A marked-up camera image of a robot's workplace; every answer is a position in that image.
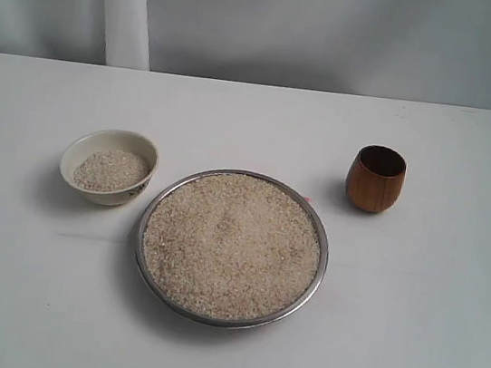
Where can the rice in steel tray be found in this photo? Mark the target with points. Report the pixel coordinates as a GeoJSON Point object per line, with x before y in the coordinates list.
{"type": "Point", "coordinates": [231, 248]}

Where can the round steel tray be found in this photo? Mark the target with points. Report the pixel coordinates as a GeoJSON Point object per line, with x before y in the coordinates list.
{"type": "Point", "coordinates": [242, 323]}

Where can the white backdrop curtain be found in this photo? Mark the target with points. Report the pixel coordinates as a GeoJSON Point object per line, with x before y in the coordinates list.
{"type": "Point", "coordinates": [419, 50]}

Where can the rice in cream bowl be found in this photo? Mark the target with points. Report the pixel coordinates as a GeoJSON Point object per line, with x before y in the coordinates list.
{"type": "Point", "coordinates": [110, 170]}

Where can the brown wooden cup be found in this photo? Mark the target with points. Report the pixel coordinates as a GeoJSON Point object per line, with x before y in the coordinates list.
{"type": "Point", "coordinates": [375, 179]}

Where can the cream ceramic bowl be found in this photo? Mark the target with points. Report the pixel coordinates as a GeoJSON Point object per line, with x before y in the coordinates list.
{"type": "Point", "coordinates": [114, 139]}

